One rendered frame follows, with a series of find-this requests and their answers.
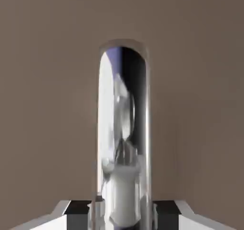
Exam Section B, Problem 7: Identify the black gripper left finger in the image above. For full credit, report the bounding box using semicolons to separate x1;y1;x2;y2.
10;200;96;230

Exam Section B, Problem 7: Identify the curved shiny metal drawer handle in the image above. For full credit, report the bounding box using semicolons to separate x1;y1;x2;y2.
91;39;154;230

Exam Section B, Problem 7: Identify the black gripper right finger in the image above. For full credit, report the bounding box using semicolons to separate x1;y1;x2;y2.
152;200;235;230

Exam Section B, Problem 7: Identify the brown drawer front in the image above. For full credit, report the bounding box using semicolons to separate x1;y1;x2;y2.
0;0;244;230

